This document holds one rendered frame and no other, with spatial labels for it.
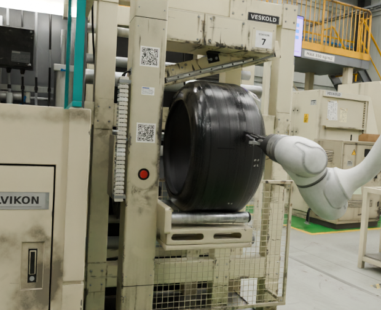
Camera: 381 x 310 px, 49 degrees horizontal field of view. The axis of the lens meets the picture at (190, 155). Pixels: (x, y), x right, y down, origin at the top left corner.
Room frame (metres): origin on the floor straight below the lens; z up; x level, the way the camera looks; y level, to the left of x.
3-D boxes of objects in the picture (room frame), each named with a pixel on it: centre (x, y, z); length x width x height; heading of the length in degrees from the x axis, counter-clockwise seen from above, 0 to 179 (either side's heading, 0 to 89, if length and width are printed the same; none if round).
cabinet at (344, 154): (6.21, -2.34, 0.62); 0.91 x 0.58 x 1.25; 118
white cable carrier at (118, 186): (1.62, 0.27, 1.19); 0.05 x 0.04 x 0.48; 19
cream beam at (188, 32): (2.10, -0.06, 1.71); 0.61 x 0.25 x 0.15; 109
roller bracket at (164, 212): (1.72, 0.13, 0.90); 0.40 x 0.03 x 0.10; 19
